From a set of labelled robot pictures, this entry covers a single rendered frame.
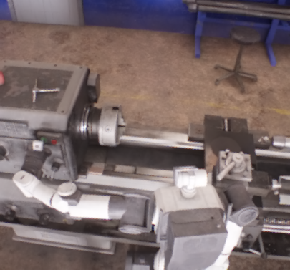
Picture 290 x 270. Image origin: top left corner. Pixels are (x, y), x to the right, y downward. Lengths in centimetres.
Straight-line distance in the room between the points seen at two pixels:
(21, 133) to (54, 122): 20
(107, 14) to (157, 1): 74
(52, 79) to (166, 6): 313
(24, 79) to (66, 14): 324
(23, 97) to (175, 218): 104
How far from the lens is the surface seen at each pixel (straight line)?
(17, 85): 195
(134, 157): 228
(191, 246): 127
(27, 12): 536
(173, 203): 132
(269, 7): 455
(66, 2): 505
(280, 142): 203
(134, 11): 493
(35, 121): 176
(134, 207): 130
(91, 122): 191
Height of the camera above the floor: 250
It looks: 46 degrees down
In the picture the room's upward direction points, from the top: 3 degrees clockwise
